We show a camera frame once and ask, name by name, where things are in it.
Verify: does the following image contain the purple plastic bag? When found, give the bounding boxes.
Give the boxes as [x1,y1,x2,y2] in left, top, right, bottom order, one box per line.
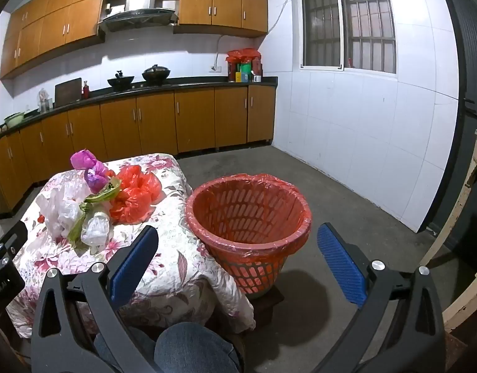
[84,162,116,194]

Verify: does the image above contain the wooden upper cabinets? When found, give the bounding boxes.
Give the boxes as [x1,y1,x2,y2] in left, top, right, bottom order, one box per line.
[0,0,268,80]

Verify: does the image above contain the dark wooden stool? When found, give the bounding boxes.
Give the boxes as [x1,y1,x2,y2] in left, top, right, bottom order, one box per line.
[231,288,286,333]

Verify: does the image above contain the glass jar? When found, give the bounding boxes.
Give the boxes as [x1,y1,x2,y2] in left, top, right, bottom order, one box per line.
[37,88,52,113]

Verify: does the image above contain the wooden lower cabinets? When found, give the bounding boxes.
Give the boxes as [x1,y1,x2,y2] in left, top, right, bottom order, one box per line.
[0,84,278,218]

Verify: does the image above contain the barred window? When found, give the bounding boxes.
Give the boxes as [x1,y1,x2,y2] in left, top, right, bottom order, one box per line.
[298,0,397,74]

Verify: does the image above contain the steel range hood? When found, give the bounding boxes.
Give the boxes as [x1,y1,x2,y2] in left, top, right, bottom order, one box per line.
[98,0,179,34]

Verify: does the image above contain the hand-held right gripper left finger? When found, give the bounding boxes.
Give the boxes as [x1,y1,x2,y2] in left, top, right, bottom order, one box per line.
[31,224,159,373]

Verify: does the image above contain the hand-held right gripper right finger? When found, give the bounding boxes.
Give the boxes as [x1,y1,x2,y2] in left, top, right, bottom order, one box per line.
[312,223,447,373]

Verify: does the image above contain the red plastic basket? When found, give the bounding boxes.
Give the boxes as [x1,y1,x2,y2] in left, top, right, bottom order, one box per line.
[185,173,313,300]

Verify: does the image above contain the person's left leg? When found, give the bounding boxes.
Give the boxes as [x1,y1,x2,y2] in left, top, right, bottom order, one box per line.
[93,325,158,373]

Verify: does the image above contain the green pot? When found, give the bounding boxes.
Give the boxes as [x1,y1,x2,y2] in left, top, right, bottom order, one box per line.
[4,112,25,129]

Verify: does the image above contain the white plastic bag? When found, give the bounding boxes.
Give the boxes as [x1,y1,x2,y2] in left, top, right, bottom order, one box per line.
[37,184,84,238]

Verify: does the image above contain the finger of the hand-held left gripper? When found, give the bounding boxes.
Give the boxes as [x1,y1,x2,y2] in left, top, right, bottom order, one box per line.
[0,221,29,268]

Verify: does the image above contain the floral cloth covered table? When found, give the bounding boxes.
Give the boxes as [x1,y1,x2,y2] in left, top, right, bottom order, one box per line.
[6,153,257,338]

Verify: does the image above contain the knee in blue jeans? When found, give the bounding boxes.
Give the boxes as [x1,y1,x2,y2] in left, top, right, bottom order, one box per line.
[153,322,243,373]

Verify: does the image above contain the pink plastic bag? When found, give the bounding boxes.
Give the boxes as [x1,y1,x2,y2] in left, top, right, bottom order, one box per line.
[70,148,102,172]

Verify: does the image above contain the grey hose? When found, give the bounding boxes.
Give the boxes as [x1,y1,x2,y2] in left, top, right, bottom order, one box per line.
[213,35,231,71]

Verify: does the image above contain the light green plastic wrapper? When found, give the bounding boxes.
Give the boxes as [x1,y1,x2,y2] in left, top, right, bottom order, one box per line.
[68,202,93,248]

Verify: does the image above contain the small black wok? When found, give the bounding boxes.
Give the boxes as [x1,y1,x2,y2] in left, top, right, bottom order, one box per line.
[107,70,135,88]

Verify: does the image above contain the brown cutting board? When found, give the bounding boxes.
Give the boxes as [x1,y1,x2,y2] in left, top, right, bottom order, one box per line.
[54,78,83,108]

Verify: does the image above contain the white wall cable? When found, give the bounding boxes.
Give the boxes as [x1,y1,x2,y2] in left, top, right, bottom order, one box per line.
[267,0,301,35]

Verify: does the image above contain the wooden cabinets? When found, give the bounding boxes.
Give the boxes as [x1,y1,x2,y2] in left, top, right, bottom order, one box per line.
[0,84,278,218]
[0,0,268,80]

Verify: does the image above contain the black wok with lid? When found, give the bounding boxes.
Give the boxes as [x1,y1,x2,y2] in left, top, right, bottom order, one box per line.
[142,64,171,83]

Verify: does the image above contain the black kitchen countertop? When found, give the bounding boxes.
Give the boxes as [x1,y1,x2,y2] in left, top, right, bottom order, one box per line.
[0,76,279,140]

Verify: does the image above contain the dark metal door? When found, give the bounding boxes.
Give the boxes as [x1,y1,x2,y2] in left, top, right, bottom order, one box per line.
[419,0,477,276]

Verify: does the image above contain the red bag over canisters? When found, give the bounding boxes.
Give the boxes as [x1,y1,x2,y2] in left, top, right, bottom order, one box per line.
[226,48,262,83]

